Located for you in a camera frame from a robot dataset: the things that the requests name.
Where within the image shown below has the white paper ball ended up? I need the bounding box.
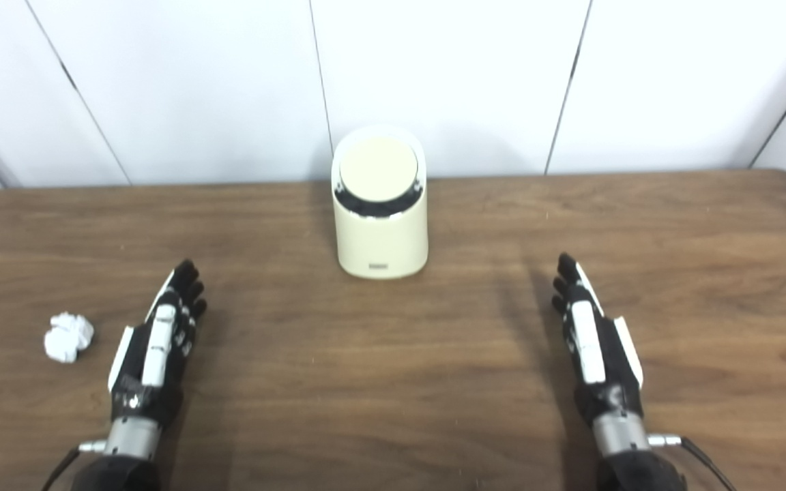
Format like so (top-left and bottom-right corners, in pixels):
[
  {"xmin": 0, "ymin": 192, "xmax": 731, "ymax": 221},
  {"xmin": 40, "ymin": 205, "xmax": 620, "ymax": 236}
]
[{"xmin": 44, "ymin": 312, "xmax": 95, "ymax": 363}]

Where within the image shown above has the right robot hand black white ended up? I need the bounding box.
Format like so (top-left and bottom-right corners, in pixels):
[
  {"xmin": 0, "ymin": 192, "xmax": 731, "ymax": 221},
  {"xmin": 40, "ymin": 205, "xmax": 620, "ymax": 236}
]
[{"xmin": 551, "ymin": 252, "xmax": 645, "ymax": 425}]

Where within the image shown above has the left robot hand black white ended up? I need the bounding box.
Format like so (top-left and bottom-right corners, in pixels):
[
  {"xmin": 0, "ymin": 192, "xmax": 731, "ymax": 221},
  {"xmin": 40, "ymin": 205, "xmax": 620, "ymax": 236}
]
[{"xmin": 108, "ymin": 259, "xmax": 208, "ymax": 428}]

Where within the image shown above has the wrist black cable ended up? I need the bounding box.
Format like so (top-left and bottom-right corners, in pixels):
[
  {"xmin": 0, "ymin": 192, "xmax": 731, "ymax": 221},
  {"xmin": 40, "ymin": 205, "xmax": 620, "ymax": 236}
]
[
  {"xmin": 42, "ymin": 441, "xmax": 106, "ymax": 491},
  {"xmin": 647, "ymin": 434, "xmax": 738, "ymax": 491}
]

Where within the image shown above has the cream round bin lid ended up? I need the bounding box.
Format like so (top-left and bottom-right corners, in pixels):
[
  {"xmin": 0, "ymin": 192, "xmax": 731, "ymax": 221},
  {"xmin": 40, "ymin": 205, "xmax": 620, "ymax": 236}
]
[{"xmin": 339, "ymin": 136, "xmax": 419, "ymax": 203}]

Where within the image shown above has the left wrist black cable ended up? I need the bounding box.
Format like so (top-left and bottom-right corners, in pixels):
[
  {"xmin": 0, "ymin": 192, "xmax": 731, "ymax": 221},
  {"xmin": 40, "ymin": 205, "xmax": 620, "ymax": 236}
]
[{"xmin": 42, "ymin": 441, "xmax": 106, "ymax": 491}]

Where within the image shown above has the cream-colored bin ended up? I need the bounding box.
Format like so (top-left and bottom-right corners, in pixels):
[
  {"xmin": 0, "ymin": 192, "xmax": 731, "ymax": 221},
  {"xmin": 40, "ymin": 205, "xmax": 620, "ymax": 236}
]
[{"xmin": 331, "ymin": 125, "xmax": 429, "ymax": 280}]

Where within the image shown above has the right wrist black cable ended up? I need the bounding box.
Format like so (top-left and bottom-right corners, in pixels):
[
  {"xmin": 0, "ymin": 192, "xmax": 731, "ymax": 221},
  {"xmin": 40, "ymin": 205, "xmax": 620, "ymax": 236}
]
[{"xmin": 647, "ymin": 434, "xmax": 738, "ymax": 491}]

